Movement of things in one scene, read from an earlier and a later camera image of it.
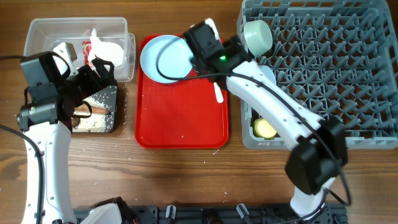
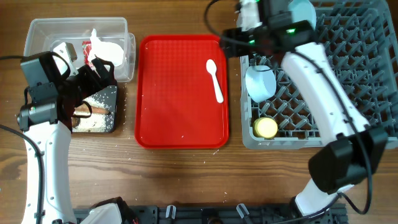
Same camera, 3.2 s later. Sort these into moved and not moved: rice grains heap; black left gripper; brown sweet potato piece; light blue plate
Moved: light blue plate
Not moved: brown sweet potato piece; black left gripper; rice grains heap
